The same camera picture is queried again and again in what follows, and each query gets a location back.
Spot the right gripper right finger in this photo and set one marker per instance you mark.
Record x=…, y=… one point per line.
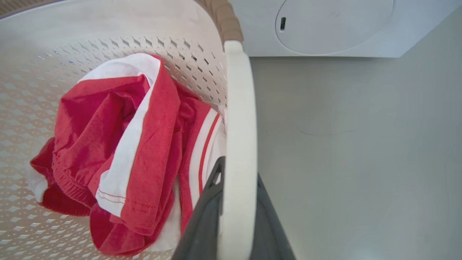
x=269, y=231

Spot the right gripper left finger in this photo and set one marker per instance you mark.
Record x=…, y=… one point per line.
x=202, y=224

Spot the cream perforated laundry basket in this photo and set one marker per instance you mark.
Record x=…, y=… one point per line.
x=32, y=101

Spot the red and white garment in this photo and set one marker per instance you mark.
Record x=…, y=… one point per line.
x=151, y=151

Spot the round white filter cover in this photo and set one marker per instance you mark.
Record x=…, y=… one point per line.
x=332, y=25

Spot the white front-load washing machine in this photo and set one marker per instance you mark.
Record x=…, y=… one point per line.
x=415, y=32

